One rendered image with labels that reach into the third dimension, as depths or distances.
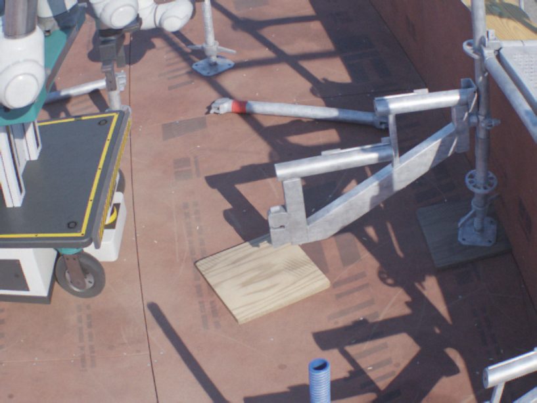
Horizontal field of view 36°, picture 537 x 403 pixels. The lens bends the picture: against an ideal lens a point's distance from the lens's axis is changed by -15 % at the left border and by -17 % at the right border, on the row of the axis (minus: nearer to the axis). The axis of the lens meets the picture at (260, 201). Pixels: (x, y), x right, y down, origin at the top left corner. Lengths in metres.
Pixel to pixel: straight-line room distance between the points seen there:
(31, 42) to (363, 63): 2.09
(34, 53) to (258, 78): 1.85
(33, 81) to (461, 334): 1.46
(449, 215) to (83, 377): 1.34
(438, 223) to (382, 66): 1.08
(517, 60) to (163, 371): 1.41
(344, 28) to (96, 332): 2.08
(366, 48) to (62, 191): 1.74
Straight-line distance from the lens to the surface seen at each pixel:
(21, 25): 2.20
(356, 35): 4.23
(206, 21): 3.91
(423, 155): 2.75
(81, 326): 2.88
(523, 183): 2.78
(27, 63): 2.20
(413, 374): 2.60
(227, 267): 2.96
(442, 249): 2.97
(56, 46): 2.76
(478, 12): 2.56
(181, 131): 3.63
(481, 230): 3.03
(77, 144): 3.10
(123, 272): 3.04
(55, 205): 2.85
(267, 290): 2.87
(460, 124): 2.74
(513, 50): 2.62
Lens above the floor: 1.97
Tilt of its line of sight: 38 degrees down
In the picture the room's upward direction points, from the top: 7 degrees counter-clockwise
